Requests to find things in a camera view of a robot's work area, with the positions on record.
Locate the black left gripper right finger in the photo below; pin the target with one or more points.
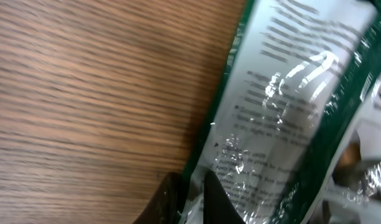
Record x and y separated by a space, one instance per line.
218 202

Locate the green foil packet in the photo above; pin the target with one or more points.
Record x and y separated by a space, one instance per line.
294 132

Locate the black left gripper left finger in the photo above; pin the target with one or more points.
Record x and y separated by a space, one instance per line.
163 206

